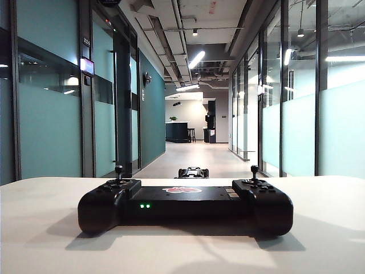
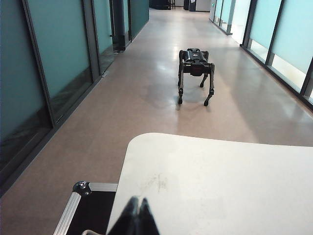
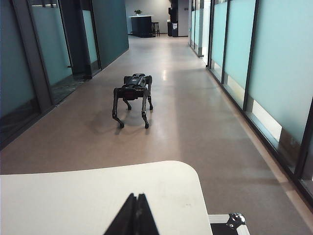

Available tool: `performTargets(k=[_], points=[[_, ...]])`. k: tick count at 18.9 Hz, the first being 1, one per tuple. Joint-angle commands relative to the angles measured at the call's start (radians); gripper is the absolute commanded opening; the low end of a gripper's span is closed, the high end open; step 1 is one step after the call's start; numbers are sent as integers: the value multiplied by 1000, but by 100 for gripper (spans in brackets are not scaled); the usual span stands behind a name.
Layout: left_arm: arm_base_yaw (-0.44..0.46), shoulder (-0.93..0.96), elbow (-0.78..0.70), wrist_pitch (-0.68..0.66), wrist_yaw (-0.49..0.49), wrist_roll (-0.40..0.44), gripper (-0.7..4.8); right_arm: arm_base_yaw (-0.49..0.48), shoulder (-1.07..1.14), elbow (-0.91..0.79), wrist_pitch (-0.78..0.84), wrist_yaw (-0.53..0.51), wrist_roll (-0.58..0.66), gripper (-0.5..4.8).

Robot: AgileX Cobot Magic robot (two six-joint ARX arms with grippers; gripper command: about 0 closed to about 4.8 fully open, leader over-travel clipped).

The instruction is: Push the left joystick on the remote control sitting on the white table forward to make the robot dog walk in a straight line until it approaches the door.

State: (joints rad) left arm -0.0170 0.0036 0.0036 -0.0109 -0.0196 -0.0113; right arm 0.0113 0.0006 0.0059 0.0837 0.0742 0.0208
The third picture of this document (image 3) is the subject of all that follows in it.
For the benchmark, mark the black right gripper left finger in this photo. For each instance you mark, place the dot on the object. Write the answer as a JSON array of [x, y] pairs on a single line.
[[127, 220]]

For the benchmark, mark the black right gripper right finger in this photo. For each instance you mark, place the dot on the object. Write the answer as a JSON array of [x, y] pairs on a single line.
[[145, 220]]

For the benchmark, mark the black quadruped robot dog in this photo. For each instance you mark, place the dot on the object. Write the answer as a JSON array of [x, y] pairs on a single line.
[[133, 86]]

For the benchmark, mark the black aluminium-edged flight case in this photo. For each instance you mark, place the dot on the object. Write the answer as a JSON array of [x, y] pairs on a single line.
[[227, 224]]

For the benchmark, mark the dark wooden bar stool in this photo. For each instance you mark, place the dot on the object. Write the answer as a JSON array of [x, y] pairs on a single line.
[[155, 29]]

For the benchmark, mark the black cabinet with white label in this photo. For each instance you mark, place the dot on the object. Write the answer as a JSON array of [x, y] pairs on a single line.
[[173, 29]]

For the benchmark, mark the dark counter with white top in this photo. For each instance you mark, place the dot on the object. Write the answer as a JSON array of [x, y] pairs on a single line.
[[141, 26]]

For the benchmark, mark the green potted plant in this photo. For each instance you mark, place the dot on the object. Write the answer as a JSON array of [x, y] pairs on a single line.
[[138, 11]]

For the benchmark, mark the black tall machine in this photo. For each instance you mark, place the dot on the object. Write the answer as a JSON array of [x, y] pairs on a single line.
[[173, 12]]

